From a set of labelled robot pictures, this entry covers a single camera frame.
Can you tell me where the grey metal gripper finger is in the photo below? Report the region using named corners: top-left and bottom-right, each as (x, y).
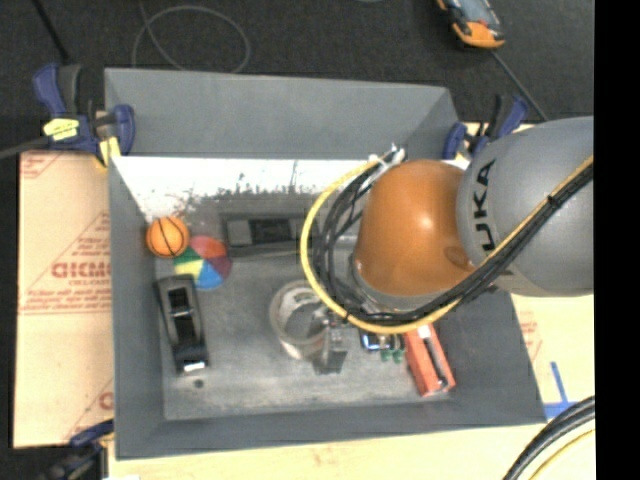
top-left (311, 318), bottom-right (331, 375)
top-left (328, 325), bottom-right (350, 375)

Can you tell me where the multicolour ball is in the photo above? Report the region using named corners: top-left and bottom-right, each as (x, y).
top-left (173, 235), bottom-right (233, 290)

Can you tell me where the orange toy basketball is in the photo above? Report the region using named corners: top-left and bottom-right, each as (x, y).
top-left (145, 216), bottom-right (191, 259)

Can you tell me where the brown cardboard board, red print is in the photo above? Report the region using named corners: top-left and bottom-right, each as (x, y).
top-left (12, 150), bottom-right (117, 449)

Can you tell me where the black tape dispenser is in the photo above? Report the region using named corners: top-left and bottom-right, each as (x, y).
top-left (152, 274), bottom-right (211, 375)

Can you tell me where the grey metal bin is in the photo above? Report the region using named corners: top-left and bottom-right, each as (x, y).
top-left (103, 67), bottom-right (547, 460)

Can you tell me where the black flat block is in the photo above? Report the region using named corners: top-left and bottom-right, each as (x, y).
top-left (219, 212), bottom-right (307, 259)

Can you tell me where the clear tape roll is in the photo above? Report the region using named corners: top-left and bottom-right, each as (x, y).
top-left (268, 279), bottom-right (332, 362)

